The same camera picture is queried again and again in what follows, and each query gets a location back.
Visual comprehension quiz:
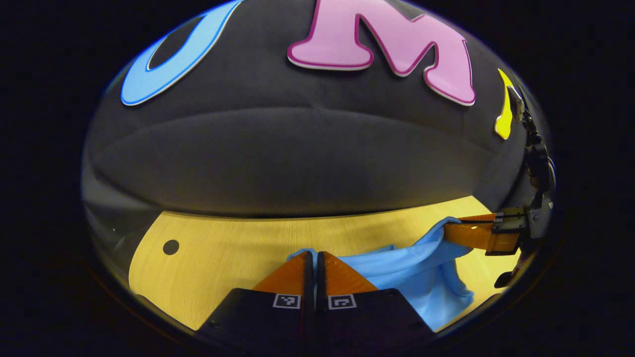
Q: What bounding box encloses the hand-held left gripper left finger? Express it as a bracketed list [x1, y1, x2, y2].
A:
[196, 250, 316, 350]

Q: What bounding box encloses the light blue polo T-shirt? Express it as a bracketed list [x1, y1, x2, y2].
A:
[287, 216, 476, 333]

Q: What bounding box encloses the black backdrop cloth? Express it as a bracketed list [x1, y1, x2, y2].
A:
[81, 0, 551, 248]

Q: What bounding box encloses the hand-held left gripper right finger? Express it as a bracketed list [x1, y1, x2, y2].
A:
[317, 250, 438, 350]

